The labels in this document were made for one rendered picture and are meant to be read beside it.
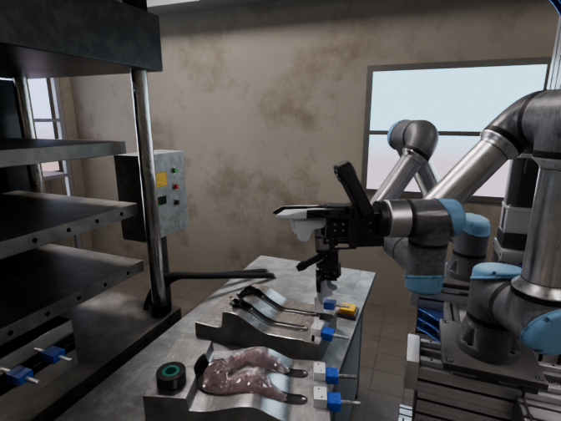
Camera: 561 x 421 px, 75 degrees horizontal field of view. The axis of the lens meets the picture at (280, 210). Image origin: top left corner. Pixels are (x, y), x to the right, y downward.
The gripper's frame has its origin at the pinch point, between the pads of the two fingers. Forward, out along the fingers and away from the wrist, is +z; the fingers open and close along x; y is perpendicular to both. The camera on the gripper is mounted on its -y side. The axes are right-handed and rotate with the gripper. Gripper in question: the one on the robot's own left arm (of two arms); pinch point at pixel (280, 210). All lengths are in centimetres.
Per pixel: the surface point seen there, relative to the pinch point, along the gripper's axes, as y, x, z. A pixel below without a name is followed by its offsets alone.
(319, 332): 48, 51, -17
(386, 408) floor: 130, 123, -71
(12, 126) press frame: -30, 117, 116
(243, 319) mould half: 46, 59, 9
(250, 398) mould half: 53, 23, 7
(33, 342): 45, 46, 74
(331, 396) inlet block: 56, 26, -16
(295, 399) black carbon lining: 57, 28, -6
